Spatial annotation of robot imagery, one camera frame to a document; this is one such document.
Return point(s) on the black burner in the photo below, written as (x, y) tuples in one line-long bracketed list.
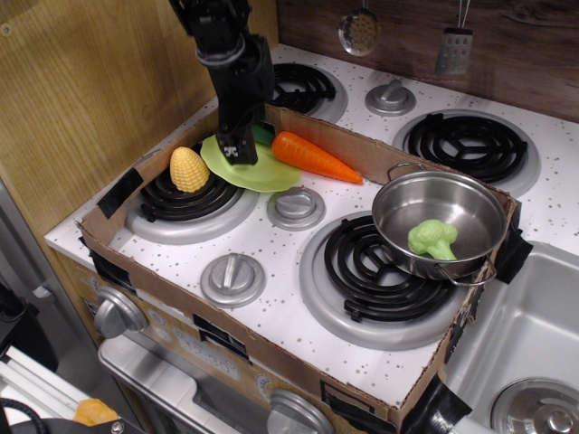
[(163, 214), (355, 292), (484, 146), (310, 91)]

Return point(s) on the back right black burner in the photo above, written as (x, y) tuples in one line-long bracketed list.
[(484, 146)]

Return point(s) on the silver oven knob right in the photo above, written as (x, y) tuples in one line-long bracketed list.
[(291, 413)]

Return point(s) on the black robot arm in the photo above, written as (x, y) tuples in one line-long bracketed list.
[(219, 28)]

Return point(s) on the orange toy carrot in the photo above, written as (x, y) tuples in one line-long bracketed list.
[(296, 151)]

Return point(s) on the back left black burner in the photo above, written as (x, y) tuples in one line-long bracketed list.
[(310, 91)]

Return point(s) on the hanging metal strainer spoon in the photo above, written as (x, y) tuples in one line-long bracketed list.
[(359, 31)]

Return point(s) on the silver knob centre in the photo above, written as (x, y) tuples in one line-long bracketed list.
[(296, 209)]

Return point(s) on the orange object lower left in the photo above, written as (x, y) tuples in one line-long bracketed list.
[(92, 412)]

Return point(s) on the silver knob back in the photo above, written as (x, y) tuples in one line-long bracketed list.
[(390, 100)]

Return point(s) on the stainless steel pot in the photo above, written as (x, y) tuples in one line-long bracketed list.
[(408, 200)]

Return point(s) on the oven door handle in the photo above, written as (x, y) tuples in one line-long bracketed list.
[(181, 397)]

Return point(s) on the front left black burner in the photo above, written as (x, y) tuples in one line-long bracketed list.
[(163, 214)]

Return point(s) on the silver sink drain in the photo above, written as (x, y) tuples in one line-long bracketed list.
[(535, 405)]

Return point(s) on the hanging grey spatula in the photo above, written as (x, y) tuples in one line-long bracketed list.
[(455, 47)]

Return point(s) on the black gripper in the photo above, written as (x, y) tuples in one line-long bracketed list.
[(242, 87)]

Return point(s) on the silver oven knob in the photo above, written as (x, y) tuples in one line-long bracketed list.
[(117, 314), (291, 413)]

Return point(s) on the yellow toy corn cob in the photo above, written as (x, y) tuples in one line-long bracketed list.
[(188, 171)]

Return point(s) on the silver oven knob left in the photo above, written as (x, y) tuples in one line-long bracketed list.
[(117, 314)]

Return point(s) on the green toy broccoli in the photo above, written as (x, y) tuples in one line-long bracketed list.
[(433, 237)]

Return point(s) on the front right black burner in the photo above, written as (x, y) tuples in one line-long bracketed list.
[(355, 292)]

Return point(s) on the silver sink basin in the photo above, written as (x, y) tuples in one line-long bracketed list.
[(525, 329)]

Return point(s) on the light green plastic plate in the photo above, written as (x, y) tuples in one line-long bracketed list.
[(268, 175)]

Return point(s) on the silver knob front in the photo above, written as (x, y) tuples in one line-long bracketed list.
[(233, 280)]

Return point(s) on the cardboard fence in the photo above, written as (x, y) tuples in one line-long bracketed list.
[(276, 332)]

